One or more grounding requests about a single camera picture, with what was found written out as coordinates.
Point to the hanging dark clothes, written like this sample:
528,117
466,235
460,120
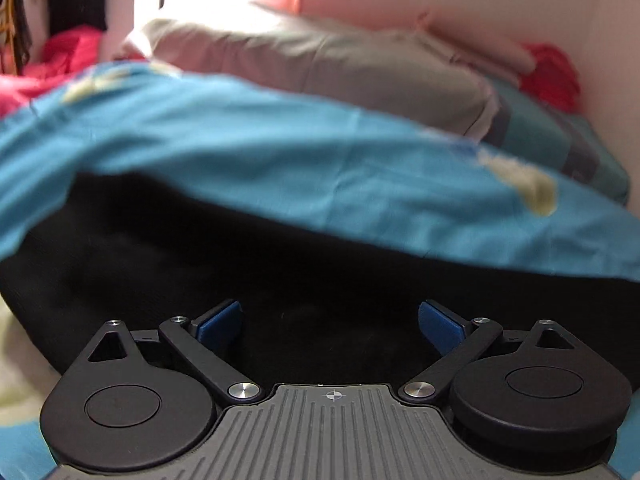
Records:
65,0

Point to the blue striped mattress cover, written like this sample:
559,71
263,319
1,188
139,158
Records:
560,145

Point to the red cloth pile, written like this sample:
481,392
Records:
60,55

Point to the blue floral bedsheet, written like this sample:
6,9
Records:
250,135

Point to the folded beige blanket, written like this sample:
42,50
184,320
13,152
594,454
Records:
480,45

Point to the beige pillow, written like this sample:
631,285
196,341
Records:
325,60

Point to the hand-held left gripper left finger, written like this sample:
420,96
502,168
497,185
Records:
217,327

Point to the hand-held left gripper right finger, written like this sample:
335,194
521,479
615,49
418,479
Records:
440,330

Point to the black pants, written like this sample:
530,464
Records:
200,260

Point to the stack of red folded clothes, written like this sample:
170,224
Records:
552,77

